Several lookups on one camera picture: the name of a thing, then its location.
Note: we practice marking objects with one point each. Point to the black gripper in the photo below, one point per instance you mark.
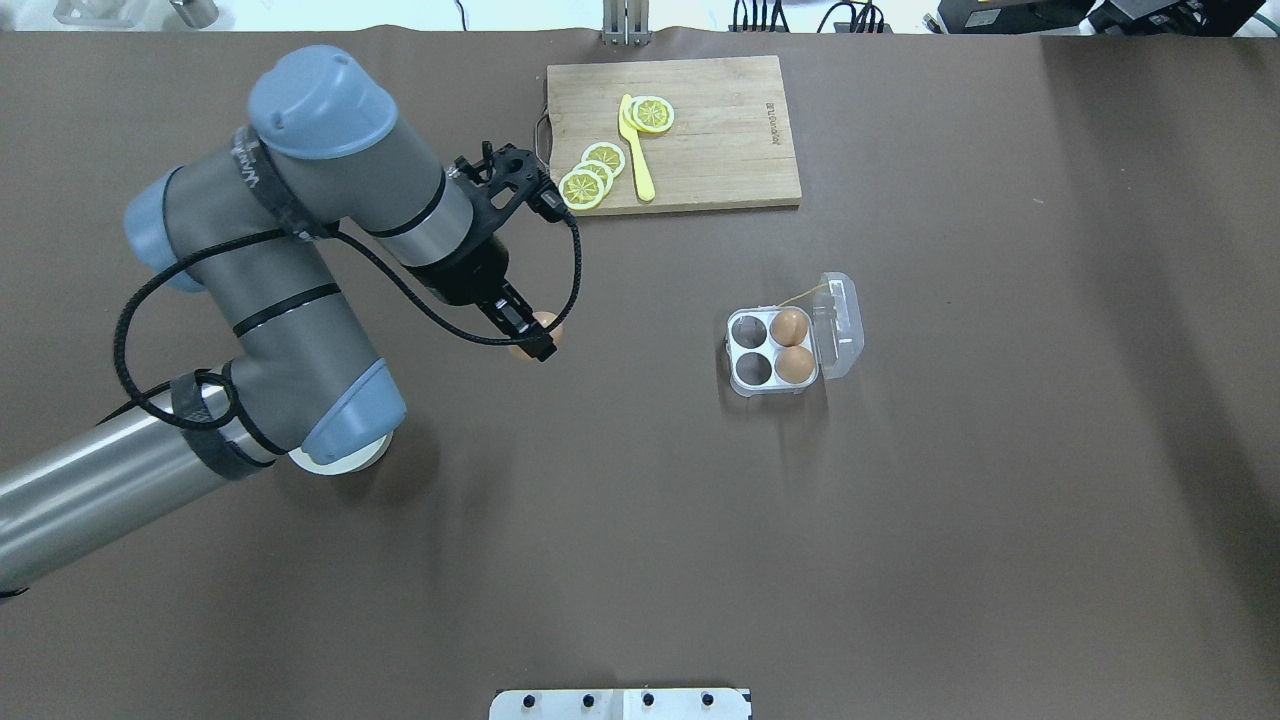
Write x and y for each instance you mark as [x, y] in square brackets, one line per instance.
[468, 277]

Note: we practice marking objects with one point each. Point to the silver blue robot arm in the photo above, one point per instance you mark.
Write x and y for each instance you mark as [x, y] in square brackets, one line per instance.
[325, 153]

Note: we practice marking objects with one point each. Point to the clear plastic egg box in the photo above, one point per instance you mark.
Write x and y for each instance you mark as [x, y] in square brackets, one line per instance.
[836, 337]

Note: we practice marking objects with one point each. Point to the brown egg in box rear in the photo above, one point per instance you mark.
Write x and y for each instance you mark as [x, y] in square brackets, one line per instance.
[789, 327]

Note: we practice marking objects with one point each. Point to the brown egg in box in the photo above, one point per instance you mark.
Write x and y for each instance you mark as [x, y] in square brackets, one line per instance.
[795, 365]
[789, 327]

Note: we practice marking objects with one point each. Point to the brown egg in box front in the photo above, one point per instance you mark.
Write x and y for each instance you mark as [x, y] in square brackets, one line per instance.
[795, 365]

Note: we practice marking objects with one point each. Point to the lemon slice lower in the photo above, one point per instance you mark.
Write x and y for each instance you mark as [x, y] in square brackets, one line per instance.
[583, 189]

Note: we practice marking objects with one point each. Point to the yellow plastic knife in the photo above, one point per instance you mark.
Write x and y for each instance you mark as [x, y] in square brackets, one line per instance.
[643, 182]

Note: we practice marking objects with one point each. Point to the white bowl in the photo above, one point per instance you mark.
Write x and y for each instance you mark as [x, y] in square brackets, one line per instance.
[360, 460]

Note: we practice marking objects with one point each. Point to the lemon slice top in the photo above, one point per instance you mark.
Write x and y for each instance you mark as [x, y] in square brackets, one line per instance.
[651, 114]

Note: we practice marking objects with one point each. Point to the bamboo cutting board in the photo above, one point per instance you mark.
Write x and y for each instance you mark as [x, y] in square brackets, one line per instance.
[730, 145]

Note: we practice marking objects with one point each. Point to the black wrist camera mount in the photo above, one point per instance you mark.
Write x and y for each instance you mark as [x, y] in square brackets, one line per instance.
[501, 181]

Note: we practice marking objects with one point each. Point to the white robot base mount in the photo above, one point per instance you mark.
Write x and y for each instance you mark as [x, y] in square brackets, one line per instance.
[623, 703]

